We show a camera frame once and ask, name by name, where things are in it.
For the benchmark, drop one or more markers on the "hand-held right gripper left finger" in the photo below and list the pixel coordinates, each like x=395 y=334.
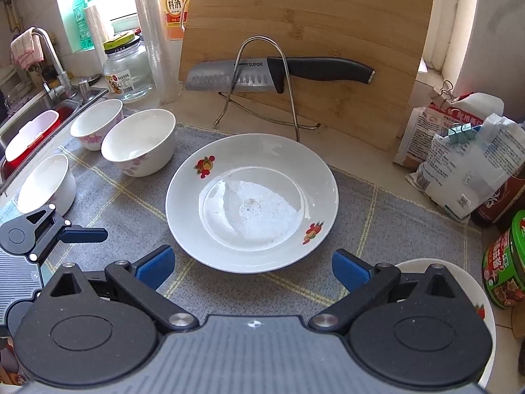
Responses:
x=158 y=264

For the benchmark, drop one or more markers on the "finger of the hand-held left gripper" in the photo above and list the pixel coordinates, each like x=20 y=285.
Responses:
x=86 y=234

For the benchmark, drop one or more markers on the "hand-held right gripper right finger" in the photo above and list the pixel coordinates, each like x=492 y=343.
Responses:
x=348 y=269

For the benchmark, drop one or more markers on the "white plate with fruit print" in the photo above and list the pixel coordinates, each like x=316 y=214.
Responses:
x=412 y=266
x=229 y=156

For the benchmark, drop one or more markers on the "white bowl with pink flowers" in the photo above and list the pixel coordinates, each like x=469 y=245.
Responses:
x=139 y=139
x=94 y=119
x=41 y=180

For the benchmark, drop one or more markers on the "grey checked dish mat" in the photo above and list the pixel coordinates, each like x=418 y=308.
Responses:
x=369 y=221

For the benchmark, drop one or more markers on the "white plastic container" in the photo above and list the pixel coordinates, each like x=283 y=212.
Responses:
x=28 y=135

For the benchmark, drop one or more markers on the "steel sink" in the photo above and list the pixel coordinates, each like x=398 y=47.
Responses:
x=41 y=100

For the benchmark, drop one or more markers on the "metal sink knob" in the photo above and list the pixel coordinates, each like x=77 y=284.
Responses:
x=85 y=89

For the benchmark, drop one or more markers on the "white bag with blue print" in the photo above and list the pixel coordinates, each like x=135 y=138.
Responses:
x=463 y=172

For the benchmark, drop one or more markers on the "metal faucet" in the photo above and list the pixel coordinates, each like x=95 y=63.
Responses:
x=61 y=80

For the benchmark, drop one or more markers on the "green-lidded tub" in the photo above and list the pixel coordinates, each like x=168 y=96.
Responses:
x=508 y=262

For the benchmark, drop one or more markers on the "dark soy sauce bottle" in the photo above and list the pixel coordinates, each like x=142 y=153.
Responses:
x=504 y=205

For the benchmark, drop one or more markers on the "glass jar with yellow lid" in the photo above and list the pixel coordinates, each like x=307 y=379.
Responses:
x=127 y=69

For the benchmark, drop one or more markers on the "blue binder clip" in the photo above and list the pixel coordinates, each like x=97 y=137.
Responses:
x=463 y=133

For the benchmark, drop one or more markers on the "tall clear plastic roll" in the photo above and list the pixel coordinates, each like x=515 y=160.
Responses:
x=158 y=57

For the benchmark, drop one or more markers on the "pink checked cloth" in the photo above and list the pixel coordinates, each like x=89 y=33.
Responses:
x=26 y=49

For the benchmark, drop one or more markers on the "green soap bottle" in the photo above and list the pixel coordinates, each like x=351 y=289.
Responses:
x=82 y=20

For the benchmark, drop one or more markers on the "orange cooking wine bottle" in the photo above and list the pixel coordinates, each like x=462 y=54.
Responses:
x=174 y=8

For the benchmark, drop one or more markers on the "bamboo cutting board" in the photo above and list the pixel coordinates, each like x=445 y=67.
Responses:
x=307 y=16

